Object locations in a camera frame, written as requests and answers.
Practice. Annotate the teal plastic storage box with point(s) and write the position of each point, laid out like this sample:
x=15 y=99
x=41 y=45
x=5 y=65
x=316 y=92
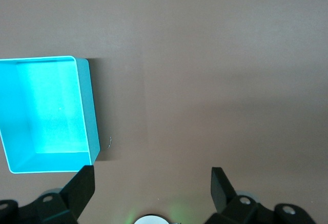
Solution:
x=46 y=106

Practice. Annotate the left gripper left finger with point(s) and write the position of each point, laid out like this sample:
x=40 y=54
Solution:
x=51 y=208

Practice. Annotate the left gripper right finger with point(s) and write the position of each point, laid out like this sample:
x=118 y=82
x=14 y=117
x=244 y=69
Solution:
x=246 y=211

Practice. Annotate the brown table cover mat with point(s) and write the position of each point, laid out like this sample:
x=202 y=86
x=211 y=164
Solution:
x=205 y=55

